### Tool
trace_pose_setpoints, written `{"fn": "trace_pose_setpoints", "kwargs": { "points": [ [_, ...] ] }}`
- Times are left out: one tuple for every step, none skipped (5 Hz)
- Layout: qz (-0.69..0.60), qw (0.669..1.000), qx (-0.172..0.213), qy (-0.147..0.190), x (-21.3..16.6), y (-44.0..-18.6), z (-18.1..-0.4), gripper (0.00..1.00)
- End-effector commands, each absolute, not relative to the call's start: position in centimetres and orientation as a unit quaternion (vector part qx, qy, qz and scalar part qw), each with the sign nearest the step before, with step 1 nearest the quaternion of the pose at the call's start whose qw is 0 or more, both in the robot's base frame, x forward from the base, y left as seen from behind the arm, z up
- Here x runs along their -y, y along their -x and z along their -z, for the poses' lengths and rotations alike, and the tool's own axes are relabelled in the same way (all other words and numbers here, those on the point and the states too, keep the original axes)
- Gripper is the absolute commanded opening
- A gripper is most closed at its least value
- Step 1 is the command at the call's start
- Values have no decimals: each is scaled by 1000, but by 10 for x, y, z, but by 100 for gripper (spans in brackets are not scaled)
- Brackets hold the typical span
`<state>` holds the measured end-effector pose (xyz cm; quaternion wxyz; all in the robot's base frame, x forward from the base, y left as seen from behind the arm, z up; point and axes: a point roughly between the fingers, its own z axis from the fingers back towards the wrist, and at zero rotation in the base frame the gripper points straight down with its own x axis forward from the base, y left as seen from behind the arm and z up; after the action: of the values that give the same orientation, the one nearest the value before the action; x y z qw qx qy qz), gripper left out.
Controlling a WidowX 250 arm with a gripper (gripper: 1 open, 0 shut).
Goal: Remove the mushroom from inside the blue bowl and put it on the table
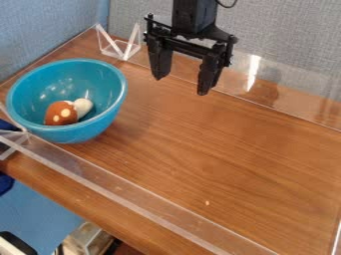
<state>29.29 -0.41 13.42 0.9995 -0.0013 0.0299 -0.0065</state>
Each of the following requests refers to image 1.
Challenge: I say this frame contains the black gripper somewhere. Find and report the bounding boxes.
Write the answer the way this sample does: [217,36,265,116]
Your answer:
[145,0,238,96]

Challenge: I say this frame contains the brown white plush mushroom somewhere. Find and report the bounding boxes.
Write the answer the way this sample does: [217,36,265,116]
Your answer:
[44,98,94,126]

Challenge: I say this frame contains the blue bowl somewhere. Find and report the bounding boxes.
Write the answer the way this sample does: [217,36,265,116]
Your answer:
[6,59,129,143]

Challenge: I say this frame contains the clear acrylic front barrier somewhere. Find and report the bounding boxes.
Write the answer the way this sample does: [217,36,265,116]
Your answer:
[0,130,278,255]

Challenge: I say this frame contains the blue cloth object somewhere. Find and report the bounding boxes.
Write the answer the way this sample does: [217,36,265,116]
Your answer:
[0,119,20,196]

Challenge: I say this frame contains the black white object below table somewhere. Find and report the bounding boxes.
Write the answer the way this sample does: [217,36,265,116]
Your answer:
[0,231,38,255]

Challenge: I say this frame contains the clear acrylic corner bracket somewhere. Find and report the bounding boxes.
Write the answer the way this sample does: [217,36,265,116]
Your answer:
[95,23,142,61]

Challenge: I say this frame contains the clear acrylic left bracket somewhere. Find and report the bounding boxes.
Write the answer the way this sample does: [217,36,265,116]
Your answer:
[0,103,32,161]

